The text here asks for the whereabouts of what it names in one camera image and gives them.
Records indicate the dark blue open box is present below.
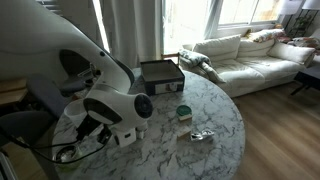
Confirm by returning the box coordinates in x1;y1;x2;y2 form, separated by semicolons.
139;59;186;97

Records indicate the grey white throw blanket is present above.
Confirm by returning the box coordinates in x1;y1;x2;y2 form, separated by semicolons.
177;48;227;85

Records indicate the black coffee table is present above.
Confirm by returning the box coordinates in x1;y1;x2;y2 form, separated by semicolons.
290;64;320;96

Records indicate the wooden desk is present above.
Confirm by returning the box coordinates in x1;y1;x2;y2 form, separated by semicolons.
0;77;28;107

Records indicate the small wooden block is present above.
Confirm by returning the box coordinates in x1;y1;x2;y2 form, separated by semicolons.
178;113;194;122
176;125;193;140

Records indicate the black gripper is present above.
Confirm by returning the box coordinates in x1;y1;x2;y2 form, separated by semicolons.
75;114;103;142

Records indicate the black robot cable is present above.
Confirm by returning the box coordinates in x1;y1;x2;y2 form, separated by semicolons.
0;125;108;165

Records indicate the white lamp shade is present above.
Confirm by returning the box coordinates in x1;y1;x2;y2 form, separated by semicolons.
277;0;303;16

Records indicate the crumpled silver foil wrapper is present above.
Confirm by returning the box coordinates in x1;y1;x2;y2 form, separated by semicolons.
190;128;216;142

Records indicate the grey office chair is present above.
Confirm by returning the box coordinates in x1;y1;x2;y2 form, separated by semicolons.
25;73;73;118

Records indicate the large clear plastic cup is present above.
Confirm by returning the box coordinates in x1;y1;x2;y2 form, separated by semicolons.
63;98;90;128

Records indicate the round green lid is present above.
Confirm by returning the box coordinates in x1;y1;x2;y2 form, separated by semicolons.
176;104;193;117

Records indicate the black office chair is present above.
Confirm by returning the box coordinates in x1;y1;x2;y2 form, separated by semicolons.
58;49;98;98

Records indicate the wooden chair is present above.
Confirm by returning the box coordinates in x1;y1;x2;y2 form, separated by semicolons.
160;52;181;66

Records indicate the floral cushion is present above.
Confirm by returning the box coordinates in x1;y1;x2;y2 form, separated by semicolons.
247;28;286;44
287;35;320;52

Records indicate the white sofa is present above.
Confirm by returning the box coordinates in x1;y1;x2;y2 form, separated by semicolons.
181;28;320;99

